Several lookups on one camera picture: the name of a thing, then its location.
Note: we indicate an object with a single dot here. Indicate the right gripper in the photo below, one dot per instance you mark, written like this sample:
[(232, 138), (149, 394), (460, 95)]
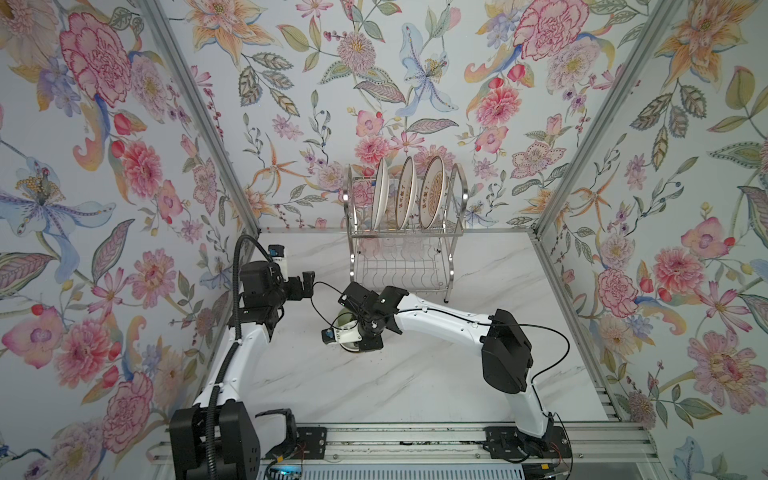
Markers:
[(368, 346)]

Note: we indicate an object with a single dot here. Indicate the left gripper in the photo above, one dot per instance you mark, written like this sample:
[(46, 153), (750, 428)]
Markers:
[(306, 287)]

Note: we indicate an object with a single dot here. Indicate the pale green bowl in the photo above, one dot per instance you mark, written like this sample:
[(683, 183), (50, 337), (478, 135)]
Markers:
[(345, 320)]

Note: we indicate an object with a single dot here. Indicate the orange bowl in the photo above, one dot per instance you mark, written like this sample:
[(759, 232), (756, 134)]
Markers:
[(370, 342)]

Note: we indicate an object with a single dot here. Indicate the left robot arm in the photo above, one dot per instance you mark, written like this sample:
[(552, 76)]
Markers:
[(215, 438)]

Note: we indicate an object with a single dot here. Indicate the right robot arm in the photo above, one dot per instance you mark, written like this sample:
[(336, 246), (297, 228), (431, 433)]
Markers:
[(505, 352)]

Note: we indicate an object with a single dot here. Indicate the chrome two-tier dish rack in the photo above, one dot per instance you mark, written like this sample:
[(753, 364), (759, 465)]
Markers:
[(419, 261)]

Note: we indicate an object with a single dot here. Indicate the white plate left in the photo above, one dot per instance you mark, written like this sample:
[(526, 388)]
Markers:
[(381, 194)]

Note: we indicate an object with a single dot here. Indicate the patterned plate middle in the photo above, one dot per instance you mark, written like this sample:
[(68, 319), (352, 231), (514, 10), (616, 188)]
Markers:
[(405, 193)]

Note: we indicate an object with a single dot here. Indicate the brown rimmed plate right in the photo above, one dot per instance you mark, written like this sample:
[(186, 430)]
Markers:
[(432, 192)]

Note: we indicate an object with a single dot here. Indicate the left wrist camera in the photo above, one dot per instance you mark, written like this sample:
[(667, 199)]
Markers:
[(278, 253)]

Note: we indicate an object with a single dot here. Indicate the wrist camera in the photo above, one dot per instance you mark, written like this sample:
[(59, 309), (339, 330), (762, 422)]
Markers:
[(278, 253), (347, 338)]

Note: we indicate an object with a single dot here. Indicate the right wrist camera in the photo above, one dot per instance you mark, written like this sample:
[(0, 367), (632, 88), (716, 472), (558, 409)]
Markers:
[(347, 338)]

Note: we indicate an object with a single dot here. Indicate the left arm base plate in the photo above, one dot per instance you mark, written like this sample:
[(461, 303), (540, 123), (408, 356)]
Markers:
[(300, 443)]

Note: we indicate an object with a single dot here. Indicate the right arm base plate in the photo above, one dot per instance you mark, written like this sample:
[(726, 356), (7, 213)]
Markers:
[(528, 443)]

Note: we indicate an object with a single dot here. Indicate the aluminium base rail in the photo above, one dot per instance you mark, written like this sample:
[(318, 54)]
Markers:
[(429, 443)]

